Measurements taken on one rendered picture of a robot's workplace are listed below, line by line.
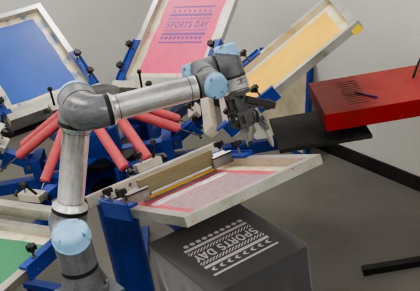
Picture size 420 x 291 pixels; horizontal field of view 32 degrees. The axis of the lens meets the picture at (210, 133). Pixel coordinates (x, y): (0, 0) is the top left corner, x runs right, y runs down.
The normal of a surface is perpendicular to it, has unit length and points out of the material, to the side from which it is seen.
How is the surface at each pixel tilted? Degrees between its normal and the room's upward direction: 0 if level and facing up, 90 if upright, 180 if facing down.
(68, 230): 8
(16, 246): 0
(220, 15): 32
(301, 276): 91
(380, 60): 90
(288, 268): 92
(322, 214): 0
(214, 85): 90
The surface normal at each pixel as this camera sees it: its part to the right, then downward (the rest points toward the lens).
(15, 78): 0.15, -0.63
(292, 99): -0.84, 0.16
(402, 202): -0.16, -0.90
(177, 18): -0.37, -0.54
